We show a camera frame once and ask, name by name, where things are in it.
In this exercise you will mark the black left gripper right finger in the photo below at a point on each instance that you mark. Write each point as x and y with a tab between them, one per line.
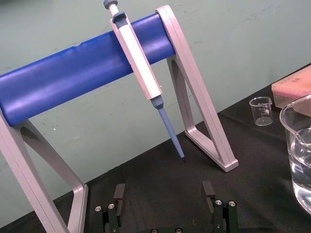
219	211

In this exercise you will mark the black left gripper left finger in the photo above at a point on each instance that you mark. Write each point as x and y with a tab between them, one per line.
116	208

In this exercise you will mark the black table cloth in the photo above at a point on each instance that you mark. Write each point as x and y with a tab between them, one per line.
170	184

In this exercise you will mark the large clear glass beaker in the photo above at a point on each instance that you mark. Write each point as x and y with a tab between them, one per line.
298	155

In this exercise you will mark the small clear glass beaker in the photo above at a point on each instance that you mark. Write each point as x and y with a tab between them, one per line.
261	110

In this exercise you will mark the grey and blue pipette stand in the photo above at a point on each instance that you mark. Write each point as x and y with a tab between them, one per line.
73	77

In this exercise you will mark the pink pipette tip box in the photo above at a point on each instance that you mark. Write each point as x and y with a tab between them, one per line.
291	89

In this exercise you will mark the white and blue pipette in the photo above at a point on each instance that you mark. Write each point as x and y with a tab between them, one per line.
138	63

